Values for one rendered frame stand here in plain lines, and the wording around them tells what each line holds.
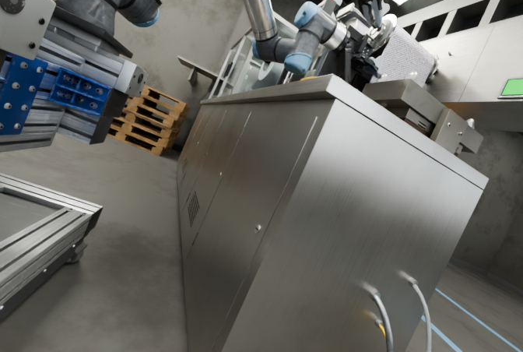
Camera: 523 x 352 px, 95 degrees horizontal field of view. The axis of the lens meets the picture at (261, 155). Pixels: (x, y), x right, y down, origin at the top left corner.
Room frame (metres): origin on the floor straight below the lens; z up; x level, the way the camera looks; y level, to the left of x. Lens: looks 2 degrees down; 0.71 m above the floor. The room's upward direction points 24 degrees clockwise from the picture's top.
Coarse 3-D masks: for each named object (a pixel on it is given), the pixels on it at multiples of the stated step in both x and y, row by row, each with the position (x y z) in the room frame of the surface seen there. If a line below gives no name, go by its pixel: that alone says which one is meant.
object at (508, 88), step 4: (508, 80) 0.77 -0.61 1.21; (512, 80) 0.76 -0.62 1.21; (516, 80) 0.75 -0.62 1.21; (520, 80) 0.75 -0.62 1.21; (508, 84) 0.77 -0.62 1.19; (512, 84) 0.76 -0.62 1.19; (516, 84) 0.75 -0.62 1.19; (520, 84) 0.74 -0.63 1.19; (508, 88) 0.76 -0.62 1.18; (512, 88) 0.76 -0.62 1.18; (516, 88) 0.75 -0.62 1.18; (520, 88) 0.74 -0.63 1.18; (504, 92) 0.77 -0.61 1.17; (508, 92) 0.76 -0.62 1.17; (512, 92) 0.75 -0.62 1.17; (516, 92) 0.74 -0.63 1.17; (520, 92) 0.73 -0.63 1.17
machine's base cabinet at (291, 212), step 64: (192, 128) 2.70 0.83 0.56; (256, 128) 0.85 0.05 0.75; (320, 128) 0.51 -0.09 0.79; (192, 192) 1.38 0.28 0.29; (256, 192) 0.65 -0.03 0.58; (320, 192) 0.53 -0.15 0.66; (384, 192) 0.60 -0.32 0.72; (448, 192) 0.69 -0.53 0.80; (192, 256) 0.92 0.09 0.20; (256, 256) 0.53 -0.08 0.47; (320, 256) 0.56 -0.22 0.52; (384, 256) 0.64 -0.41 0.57; (448, 256) 0.74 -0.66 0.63; (192, 320) 0.69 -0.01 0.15; (256, 320) 0.53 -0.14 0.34; (320, 320) 0.59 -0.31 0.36
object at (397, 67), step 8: (384, 48) 0.85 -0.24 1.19; (392, 48) 0.86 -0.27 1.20; (384, 56) 0.85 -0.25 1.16; (392, 56) 0.86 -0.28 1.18; (400, 56) 0.88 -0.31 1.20; (384, 64) 0.86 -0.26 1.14; (392, 64) 0.87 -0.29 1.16; (400, 64) 0.88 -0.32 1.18; (408, 64) 0.89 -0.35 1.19; (384, 72) 0.86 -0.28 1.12; (392, 72) 0.87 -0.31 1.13; (400, 72) 0.89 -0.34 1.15; (408, 72) 0.90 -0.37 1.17; (424, 80) 0.94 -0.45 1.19
